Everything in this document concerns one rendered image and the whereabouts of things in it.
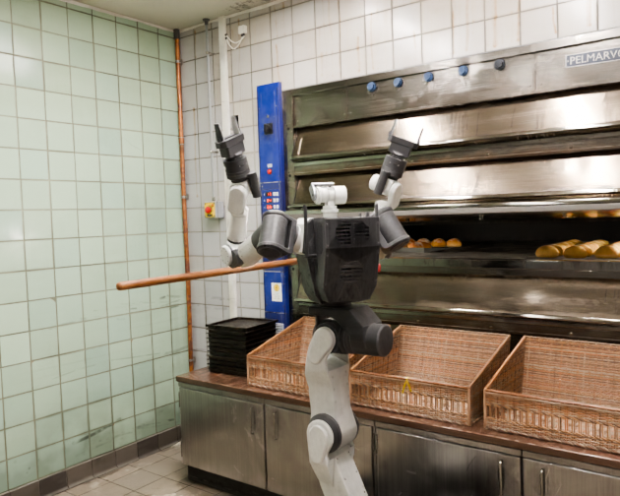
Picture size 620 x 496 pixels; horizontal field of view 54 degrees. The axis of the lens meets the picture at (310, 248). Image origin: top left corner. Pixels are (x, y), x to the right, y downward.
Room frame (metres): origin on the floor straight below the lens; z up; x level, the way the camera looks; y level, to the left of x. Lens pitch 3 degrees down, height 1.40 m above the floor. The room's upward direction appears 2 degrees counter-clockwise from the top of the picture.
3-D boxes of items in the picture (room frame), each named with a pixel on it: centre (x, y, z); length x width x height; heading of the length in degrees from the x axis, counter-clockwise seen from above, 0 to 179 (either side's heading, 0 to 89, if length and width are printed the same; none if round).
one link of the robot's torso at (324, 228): (2.15, -0.10, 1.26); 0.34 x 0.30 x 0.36; 109
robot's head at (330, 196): (2.21, -0.08, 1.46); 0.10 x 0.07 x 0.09; 109
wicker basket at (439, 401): (2.63, -0.51, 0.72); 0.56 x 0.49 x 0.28; 53
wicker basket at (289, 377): (2.98, -0.03, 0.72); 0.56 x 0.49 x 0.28; 52
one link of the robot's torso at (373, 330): (2.15, -0.14, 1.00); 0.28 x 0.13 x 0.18; 54
